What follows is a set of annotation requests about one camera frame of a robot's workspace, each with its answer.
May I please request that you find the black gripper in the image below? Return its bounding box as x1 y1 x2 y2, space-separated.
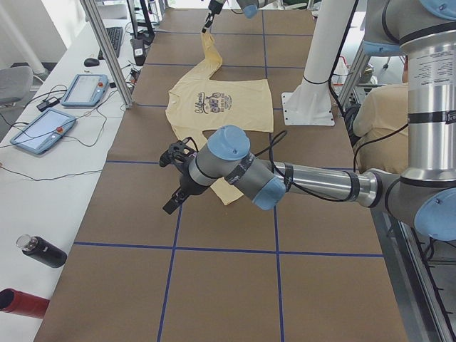
202 0 225 33
159 139 207 214

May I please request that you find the cream long-sleeve printed shirt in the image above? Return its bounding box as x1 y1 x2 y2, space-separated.
165 32 286 210

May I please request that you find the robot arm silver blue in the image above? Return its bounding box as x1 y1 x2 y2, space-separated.
159 1 455 241
202 0 274 33

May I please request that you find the black power adapter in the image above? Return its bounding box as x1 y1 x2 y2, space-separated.
130 38 147 66

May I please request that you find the black keyboard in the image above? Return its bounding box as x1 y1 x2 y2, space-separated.
105 26 124 58

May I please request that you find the black computer mouse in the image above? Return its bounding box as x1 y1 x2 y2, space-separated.
83 58 100 68

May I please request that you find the blue teach pendant far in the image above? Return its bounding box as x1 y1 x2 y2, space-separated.
60 73 109 108

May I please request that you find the blue teach pendant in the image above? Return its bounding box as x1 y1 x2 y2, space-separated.
10 108 76 155
60 73 109 108

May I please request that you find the blue teach pendant near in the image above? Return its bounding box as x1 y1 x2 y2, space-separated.
10 108 76 155

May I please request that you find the black water bottle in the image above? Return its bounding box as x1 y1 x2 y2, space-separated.
16 234 67 268

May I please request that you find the red cylinder bottle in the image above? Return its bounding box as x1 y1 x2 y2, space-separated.
1 289 50 319

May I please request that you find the seated person in beige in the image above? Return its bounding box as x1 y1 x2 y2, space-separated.
353 61 408 174

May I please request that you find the grey office chair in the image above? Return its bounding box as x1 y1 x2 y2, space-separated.
1 66 33 106

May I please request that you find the aluminium frame post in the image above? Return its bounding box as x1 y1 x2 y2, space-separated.
80 0 133 109

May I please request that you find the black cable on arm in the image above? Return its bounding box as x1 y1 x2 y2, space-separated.
249 130 361 202

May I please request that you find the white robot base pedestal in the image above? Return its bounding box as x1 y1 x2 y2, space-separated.
281 0 358 126

